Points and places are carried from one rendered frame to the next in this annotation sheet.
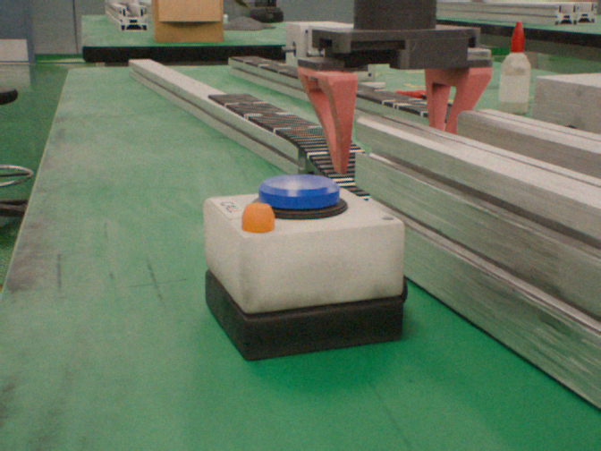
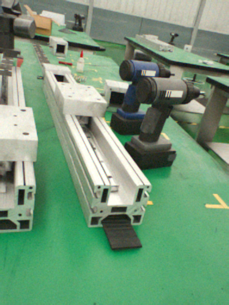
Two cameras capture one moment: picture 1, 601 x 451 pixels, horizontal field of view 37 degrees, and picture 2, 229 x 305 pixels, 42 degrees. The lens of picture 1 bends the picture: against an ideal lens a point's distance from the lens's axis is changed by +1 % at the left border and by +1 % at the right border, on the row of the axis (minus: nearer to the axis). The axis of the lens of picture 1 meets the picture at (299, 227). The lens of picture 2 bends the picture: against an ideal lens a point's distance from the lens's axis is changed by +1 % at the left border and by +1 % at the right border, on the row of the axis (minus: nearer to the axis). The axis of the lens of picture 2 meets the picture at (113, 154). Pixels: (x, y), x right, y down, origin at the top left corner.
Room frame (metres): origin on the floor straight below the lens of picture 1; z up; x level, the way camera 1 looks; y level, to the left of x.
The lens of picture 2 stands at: (-0.53, -0.47, 1.11)
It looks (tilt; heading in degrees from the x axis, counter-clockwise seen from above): 25 degrees down; 357
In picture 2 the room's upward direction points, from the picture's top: 12 degrees clockwise
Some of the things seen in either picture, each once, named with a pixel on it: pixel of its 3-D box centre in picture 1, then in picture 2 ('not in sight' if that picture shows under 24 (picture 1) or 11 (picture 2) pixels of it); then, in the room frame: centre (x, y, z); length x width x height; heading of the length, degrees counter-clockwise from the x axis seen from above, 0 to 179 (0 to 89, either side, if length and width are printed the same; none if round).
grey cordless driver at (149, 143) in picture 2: not in sight; (166, 123); (0.18, -0.63, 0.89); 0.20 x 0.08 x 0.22; 123
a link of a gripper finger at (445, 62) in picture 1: (424, 103); (12, 63); (0.64, -0.09, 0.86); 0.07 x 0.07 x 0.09; 19
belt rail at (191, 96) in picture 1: (198, 98); not in sight; (1.22, 0.14, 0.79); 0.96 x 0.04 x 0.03; 19
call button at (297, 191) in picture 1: (299, 199); not in sight; (0.42, 0.00, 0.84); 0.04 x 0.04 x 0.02
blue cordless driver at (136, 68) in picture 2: not in sight; (144, 97); (0.40, -0.58, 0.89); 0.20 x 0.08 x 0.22; 123
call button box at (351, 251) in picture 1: (315, 261); not in sight; (0.42, -0.01, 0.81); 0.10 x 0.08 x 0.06; 109
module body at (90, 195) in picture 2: not in sight; (76, 120); (0.26, -0.39, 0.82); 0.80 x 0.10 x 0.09; 19
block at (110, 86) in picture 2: not in sight; (113, 96); (0.60, -0.49, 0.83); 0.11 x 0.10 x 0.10; 99
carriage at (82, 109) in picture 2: not in sight; (78, 103); (0.26, -0.39, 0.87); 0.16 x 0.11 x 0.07; 19
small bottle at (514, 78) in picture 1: (515, 68); (80, 61); (1.18, -0.28, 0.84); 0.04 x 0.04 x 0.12
